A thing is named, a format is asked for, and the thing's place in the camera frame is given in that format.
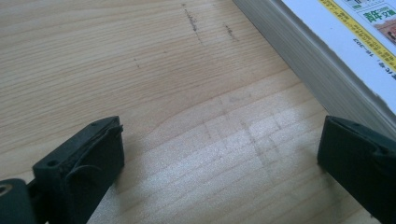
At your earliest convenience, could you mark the thick white book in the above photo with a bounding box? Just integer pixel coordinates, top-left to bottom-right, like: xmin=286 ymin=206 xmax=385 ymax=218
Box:
xmin=232 ymin=0 xmax=396 ymax=141

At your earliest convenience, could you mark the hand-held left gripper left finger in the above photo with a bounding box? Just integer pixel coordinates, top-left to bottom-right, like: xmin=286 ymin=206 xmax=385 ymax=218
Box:
xmin=32 ymin=116 xmax=125 ymax=224

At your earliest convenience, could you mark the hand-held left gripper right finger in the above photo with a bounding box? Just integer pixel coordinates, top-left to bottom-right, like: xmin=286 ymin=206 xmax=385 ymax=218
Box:
xmin=317 ymin=115 xmax=396 ymax=224

